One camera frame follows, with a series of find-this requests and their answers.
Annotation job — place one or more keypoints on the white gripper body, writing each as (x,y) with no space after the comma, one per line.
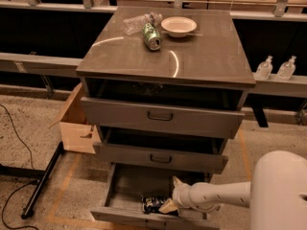
(179,195)

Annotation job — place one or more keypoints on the blue chip bag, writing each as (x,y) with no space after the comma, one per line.
(151,204)

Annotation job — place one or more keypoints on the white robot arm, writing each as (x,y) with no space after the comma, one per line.
(276,194)

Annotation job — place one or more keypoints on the middle grey drawer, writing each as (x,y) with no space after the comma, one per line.
(161,158)

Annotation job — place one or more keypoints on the grey drawer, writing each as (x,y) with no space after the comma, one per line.
(161,158)
(127,185)
(162,118)

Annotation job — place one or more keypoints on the bottom grey drawer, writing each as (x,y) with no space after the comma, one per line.
(127,185)

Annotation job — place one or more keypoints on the top grey drawer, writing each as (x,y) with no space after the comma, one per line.
(162,118)

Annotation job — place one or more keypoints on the grey drawer cabinet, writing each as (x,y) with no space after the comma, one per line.
(207,69)

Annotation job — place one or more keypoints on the cardboard box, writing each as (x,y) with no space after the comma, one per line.
(77,134)

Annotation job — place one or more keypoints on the black metal floor bar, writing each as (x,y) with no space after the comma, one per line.
(28,211)

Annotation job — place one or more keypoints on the left sanitizer bottle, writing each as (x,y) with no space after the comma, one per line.
(264,69)

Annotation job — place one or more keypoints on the sanitizer bottle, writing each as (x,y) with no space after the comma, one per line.
(264,69)
(287,69)

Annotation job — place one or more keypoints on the green soda can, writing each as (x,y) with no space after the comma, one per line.
(152,37)

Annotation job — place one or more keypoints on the white bowl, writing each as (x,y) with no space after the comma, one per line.
(178,26)

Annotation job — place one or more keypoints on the right sanitizer bottle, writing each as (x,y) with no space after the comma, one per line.
(287,69)

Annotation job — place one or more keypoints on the clear plastic bottle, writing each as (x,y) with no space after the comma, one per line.
(135,24)

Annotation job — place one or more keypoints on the grey metal shelf rail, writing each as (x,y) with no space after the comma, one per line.
(40,65)

